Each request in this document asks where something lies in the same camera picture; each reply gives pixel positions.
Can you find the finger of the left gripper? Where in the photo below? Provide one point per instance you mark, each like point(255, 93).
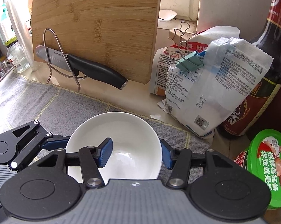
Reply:
point(19, 146)

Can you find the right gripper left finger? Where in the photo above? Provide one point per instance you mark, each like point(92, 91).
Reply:
point(91, 159)

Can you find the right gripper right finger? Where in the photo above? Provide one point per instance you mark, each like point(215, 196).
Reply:
point(177, 160)

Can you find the white bowl pink flowers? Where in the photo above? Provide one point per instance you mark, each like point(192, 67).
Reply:
point(137, 151)

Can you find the grey checked dish mat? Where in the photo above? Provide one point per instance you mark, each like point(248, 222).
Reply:
point(61, 111)

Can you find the green lid sauce jar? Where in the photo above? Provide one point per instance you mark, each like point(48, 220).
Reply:
point(263, 159)

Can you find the large glass jar yellow lid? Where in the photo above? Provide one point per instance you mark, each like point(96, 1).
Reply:
point(16, 55)

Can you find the teal binder clip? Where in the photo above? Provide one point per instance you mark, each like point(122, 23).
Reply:
point(187, 62)

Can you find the stack of plastic cups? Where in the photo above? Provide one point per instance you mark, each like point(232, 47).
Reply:
point(21, 30)

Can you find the brown binder clip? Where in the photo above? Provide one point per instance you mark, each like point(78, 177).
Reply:
point(183, 33)

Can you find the bamboo cutting board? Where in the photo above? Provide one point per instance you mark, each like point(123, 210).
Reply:
point(120, 34)

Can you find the metal wire rack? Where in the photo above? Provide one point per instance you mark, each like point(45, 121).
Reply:
point(61, 57)

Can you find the kitchen knife black handle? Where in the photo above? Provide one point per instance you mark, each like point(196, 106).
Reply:
point(89, 68)

